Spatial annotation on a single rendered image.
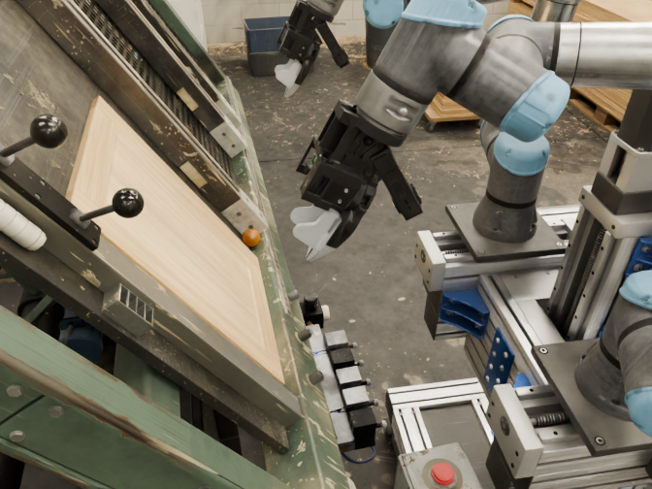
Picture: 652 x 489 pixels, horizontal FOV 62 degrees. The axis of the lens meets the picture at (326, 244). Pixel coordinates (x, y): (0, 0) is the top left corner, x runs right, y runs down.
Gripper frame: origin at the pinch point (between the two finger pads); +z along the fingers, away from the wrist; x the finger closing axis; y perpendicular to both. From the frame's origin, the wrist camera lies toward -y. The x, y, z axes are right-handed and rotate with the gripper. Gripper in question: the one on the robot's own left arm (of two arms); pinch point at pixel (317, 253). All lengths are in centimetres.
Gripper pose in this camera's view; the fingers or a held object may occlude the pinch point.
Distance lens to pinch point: 72.9
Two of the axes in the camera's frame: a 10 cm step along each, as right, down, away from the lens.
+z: -4.7, 7.5, 4.8
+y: -8.8, -3.1, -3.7
